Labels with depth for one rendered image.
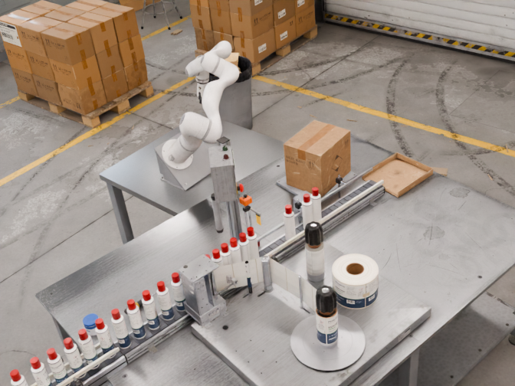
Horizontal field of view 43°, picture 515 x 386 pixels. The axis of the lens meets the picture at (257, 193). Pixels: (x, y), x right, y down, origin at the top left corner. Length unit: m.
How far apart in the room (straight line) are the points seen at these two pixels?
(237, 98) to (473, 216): 2.75
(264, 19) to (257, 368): 4.67
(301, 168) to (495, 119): 2.86
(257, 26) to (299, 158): 3.39
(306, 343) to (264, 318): 0.24
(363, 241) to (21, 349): 2.23
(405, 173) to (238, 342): 1.52
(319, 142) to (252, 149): 0.66
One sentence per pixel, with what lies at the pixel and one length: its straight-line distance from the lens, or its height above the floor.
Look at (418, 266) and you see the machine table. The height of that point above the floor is 0.83.
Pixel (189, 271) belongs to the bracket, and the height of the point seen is 1.14.
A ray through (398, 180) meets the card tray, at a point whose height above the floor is 0.83.
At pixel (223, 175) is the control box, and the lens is 2.81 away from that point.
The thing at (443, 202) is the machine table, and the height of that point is 0.83.
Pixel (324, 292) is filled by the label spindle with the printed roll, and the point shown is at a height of 1.18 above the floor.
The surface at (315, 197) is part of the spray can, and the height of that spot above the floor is 1.05.
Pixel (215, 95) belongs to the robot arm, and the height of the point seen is 1.36.
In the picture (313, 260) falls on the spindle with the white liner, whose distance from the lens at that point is 2.97.
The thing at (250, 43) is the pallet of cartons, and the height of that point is 0.36.
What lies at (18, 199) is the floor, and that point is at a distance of 5.71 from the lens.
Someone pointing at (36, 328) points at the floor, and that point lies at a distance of 4.47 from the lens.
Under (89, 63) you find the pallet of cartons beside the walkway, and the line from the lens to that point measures 6.29.
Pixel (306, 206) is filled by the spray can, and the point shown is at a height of 1.04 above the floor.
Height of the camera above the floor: 2.99
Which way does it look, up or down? 36 degrees down
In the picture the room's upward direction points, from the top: 6 degrees counter-clockwise
